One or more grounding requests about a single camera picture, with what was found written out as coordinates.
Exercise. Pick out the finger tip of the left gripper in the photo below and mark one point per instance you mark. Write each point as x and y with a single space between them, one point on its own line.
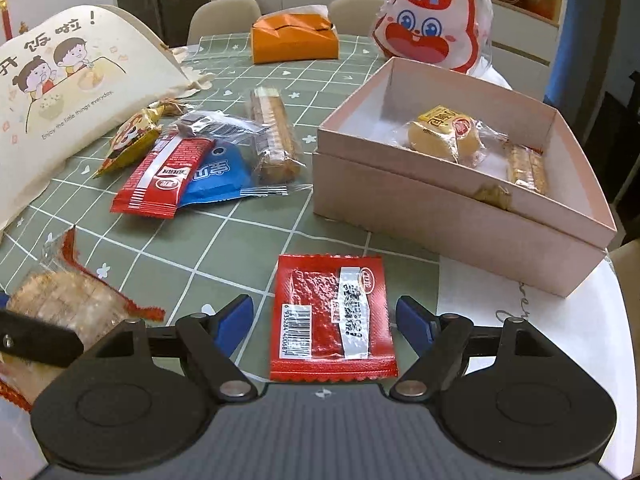
34 340

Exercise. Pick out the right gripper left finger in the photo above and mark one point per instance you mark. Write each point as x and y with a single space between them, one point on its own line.
142 395

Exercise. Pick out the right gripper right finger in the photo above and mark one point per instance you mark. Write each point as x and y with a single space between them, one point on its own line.
506 394

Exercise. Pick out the red square snack packet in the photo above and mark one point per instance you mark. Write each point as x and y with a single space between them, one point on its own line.
330 320

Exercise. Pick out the long red snack packet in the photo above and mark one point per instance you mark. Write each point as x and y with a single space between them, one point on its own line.
155 188

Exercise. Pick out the yellow mushroom panda snack bag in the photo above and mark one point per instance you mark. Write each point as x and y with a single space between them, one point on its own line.
135 137

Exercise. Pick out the wrapped rice cracker pack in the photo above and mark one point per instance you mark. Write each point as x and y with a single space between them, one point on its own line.
60 291

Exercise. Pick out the green grid tablecloth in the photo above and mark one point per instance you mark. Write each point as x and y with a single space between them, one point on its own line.
208 254

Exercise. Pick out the pink cardboard box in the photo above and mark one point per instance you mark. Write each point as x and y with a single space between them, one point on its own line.
366 176

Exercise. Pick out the clear wrapped biscuit in box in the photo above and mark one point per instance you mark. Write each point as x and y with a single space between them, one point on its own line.
526 168

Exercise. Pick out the blue snack packet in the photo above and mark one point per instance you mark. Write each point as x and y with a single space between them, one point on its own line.
222 175

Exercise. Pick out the cream cartoon canvas bag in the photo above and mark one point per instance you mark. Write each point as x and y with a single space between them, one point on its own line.
71 80

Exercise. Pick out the yellow wrapped cake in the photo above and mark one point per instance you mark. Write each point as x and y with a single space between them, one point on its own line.
449 135

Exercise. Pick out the clear wrapped biscuit stack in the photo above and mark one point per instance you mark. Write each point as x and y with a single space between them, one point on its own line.
275 146

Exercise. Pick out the clear wrapped dark snack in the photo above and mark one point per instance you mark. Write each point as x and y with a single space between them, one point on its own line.
217 126

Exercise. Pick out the beige chair left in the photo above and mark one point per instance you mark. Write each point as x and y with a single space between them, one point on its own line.
222 17

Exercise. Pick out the beige chair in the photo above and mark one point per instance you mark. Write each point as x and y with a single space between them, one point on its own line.
222 17
354 17

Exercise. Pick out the rabbit face snack bag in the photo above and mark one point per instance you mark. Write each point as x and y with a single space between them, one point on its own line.
446 33

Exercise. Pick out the orange tissue box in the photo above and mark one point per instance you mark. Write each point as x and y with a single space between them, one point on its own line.
293 37

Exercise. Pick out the beige chair right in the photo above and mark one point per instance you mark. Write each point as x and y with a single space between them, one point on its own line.
354 17

